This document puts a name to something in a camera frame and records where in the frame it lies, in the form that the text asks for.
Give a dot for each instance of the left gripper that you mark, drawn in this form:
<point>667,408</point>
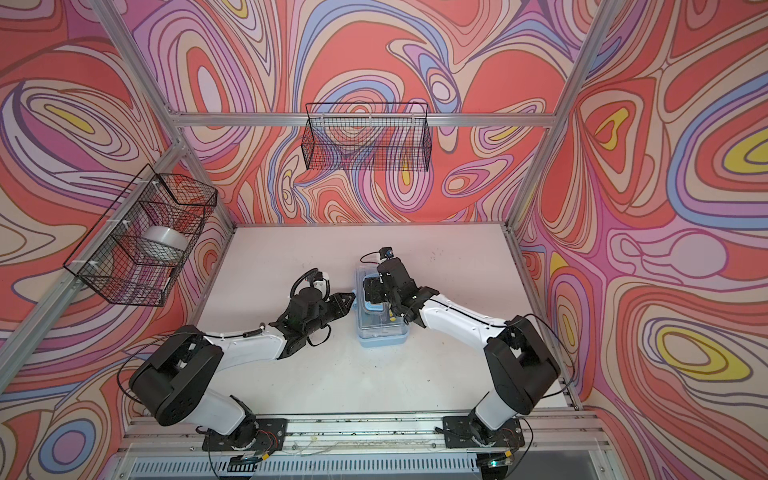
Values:
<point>336,302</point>

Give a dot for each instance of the black wire basket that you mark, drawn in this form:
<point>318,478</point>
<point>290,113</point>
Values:
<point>367,136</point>
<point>114,267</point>

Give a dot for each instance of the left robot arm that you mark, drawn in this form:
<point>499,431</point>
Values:
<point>173,384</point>

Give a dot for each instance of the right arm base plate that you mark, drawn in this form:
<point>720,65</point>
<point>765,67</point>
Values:
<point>469,432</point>

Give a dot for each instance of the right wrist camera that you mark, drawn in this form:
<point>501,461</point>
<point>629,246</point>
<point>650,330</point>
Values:
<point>386,253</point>

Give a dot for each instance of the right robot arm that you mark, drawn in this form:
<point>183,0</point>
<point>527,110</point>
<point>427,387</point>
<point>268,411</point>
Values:
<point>521,366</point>

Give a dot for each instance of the blue plastic tool box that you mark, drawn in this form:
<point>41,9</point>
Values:
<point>375,325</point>

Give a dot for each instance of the back black wire basket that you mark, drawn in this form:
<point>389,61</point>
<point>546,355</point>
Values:
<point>367,136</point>

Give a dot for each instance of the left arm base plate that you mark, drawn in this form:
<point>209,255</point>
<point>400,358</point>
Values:
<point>261,435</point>

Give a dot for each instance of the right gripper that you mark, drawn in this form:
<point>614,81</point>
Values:
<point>372,290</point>

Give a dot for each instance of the left black wire basket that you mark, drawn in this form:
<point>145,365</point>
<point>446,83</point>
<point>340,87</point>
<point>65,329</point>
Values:
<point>114,267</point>

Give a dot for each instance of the silver tape roll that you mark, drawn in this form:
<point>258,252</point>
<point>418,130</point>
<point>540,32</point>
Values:
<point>163,244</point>

